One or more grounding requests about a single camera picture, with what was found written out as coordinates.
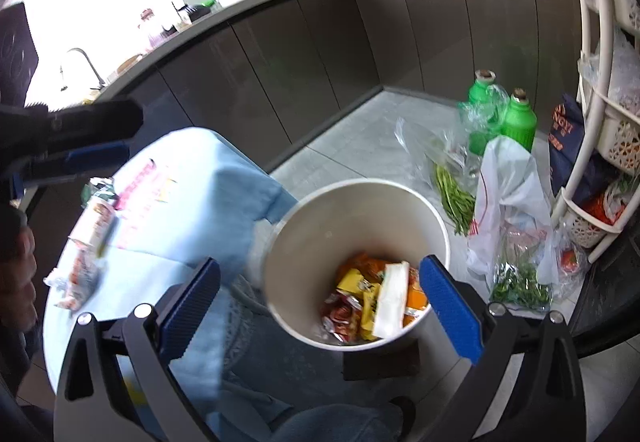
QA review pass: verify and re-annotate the clear bag with green beans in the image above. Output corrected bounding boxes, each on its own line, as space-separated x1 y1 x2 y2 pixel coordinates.
394 85 509 235

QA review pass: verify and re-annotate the white red snack wrapper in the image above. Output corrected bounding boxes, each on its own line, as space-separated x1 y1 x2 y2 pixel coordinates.
43 177 119 312

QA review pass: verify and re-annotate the green plastic bottle front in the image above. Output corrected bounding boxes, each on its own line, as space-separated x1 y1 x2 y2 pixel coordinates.
501 88 538 152

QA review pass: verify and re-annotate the yellow snack wrapper in bucket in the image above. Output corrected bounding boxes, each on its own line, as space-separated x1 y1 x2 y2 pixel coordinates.
336 268 381 342

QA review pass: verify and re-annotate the white plastic shopping bag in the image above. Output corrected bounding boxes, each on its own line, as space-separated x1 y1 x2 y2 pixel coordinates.
466 136 559 285

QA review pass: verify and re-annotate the white paper trash bucket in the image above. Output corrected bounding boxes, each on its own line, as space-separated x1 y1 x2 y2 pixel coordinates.
262 179 451 352

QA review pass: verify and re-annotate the bag of leafy greens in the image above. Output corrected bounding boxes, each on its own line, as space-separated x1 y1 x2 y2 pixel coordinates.
487 225 589 313

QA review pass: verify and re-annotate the dark kitchen cabinet counter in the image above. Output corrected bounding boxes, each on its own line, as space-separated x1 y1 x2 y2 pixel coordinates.
100 0 580 168

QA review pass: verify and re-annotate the white wrapper in bucket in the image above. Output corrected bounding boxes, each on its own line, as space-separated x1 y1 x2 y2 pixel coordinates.
372 261 410 339

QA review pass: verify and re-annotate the green plastic bottle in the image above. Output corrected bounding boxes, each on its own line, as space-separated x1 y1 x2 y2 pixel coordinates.
501 88 538 152
466 69 500 156

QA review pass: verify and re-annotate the dark blue shopping bag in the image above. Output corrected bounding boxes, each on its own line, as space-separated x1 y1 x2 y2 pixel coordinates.
548 94 616 205

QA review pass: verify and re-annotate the person's hand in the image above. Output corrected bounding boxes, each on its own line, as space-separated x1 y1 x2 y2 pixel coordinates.
0 204 38 332

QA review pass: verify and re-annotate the green plastic bottle rear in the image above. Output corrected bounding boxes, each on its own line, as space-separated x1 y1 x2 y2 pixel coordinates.
466 69 500 156

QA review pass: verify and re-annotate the beige plastic storage rack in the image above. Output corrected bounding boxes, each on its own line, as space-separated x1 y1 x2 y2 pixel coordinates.
551 0 639 263

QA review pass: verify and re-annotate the blue jeans leg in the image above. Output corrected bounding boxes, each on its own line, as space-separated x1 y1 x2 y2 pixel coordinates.
212 285 416 441

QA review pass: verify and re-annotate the light blue cartoon tablecloth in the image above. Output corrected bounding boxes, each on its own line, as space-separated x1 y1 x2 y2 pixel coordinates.
41 126 302 423

